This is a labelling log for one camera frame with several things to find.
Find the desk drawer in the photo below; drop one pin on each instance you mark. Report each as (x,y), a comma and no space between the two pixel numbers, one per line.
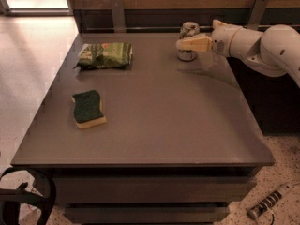
(153,189)
(140,214)

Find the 7up soda can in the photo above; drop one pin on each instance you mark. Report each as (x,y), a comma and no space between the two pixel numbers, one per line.
(183,44)

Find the lower desk drawer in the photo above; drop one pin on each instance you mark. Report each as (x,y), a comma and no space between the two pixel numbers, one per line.
(140,214)

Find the left metal bracket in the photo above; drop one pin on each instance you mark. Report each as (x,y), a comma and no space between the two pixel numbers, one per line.
(118,16)

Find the upper desk drawer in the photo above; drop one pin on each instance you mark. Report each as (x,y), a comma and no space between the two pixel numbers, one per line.
(153,189)

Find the green yellow sponge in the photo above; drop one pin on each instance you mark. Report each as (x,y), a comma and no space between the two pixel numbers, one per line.
(87,111)

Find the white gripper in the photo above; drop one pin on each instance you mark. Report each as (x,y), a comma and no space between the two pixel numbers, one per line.
(221,41)

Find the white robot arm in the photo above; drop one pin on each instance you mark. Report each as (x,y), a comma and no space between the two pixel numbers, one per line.
(273,53)

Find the metal bracket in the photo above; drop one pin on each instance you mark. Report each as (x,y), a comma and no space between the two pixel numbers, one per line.
(118,16)
(256,14)

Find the right metal bracket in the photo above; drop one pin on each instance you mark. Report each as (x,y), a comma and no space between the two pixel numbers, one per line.
(256,14)

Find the green chip bag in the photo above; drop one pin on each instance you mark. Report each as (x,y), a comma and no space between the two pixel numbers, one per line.
(105,55)

